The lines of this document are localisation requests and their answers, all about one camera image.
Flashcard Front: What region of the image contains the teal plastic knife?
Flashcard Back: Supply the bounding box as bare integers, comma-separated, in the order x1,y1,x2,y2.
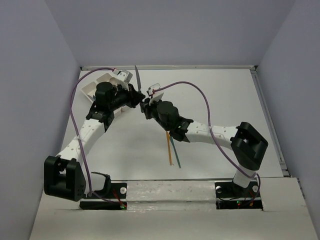
170,137,181,169

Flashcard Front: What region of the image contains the aluminium rail right edge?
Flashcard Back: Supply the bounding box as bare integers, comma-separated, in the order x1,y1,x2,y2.
250,69,292,178

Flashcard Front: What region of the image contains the purple cable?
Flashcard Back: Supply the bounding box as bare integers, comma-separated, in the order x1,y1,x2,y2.
151,80,262,208
69,66,126,210

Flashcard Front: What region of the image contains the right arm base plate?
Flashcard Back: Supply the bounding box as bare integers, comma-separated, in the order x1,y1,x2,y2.
214,181,263,210

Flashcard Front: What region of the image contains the aluminium rail edge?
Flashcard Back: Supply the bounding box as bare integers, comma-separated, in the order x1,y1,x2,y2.
80,65,258,71
250,69,292,178

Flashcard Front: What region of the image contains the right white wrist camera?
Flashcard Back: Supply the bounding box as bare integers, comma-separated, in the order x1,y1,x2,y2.
147,83,164,106

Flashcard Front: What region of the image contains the white container left compartment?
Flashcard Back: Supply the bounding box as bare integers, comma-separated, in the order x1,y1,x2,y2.
81,80,122,118

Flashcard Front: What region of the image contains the orange plastic knife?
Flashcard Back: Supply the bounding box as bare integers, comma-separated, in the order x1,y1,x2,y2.
166,131,173,166

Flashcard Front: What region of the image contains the aluminium rail back edge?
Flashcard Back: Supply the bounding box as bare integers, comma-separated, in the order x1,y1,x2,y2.
80,65,258,71

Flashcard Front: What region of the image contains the steel knife teal handle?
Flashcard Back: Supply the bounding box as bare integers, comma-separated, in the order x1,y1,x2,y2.
134,65,145,97

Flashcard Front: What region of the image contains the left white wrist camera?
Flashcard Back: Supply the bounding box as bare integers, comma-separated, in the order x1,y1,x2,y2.
113,69,133,83

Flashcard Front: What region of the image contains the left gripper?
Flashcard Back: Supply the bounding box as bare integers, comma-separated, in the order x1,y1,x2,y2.
108,82,144,111

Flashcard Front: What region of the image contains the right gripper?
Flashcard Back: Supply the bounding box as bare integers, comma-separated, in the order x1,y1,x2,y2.
141,95,170,132

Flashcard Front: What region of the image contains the white container compartment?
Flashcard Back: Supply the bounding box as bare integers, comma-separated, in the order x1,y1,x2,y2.
81,80,122,118
95,72,131,113

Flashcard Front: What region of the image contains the beige plastic spoon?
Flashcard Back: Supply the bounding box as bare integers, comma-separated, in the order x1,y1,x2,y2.
109,77,117,85

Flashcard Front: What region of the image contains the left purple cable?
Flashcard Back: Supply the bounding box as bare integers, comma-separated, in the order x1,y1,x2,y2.
69,66,126,210

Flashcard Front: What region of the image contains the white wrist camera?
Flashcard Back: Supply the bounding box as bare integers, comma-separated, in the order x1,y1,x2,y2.
113,69,133,83
147,83,164,106

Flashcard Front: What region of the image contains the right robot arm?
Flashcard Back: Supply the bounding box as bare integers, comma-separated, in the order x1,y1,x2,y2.
140,98,269,196

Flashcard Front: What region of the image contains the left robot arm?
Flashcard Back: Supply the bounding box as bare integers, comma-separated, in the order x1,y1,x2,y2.
44,82,146,202

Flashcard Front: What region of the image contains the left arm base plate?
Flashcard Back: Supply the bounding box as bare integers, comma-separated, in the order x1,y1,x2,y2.
79,182,128,211

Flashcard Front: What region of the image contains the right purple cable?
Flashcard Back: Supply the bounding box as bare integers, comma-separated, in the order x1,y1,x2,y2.
151,80,262,208

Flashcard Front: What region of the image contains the white container right compartment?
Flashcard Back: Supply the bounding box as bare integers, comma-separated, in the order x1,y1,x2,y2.
95,72,131,113

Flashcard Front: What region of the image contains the white front cover board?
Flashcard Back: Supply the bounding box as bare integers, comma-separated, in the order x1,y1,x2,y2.
30,177,318,240

